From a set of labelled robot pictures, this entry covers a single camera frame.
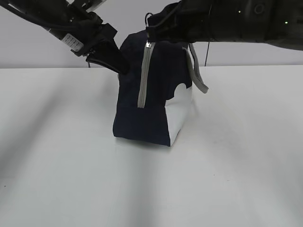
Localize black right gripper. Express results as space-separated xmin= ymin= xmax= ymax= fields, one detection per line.
xmin=146 ymin=0 xmax=213 ymax=43

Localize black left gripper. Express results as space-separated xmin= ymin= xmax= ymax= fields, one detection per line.
xmin=68 ymin=12 xmax=130 ymax=74

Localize navy white lunch bag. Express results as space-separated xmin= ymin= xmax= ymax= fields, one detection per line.
xmin=113 ymin=31 xmax=208 ymax=147

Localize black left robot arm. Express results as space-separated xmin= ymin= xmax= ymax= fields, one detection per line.
xmin=0 ymin=0 xmax=129 ymax=74

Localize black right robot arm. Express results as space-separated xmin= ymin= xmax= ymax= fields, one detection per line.
xmin=145 ymin=0 xmax=303 ymax=51

